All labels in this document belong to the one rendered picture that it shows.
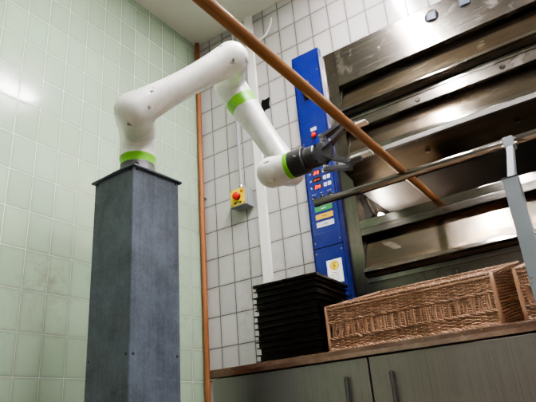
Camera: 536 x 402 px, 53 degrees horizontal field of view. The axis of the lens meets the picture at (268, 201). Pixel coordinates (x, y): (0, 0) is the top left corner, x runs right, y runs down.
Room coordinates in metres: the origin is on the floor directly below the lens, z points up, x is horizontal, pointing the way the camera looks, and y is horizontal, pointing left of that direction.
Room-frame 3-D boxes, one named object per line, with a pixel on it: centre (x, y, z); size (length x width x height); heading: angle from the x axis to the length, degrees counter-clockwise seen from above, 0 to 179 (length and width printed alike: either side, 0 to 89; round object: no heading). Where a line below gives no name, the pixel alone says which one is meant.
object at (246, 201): (2.51, 0.13, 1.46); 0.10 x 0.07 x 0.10; 57
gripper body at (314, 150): (1.57, -0.18, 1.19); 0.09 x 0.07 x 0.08; 57
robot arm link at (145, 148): (1.67, 0.45, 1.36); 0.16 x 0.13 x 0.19; 9
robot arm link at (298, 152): (1.61, -0.12, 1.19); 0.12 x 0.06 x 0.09; 147
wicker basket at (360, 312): (1.83, -0.51, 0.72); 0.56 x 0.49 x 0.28; 56
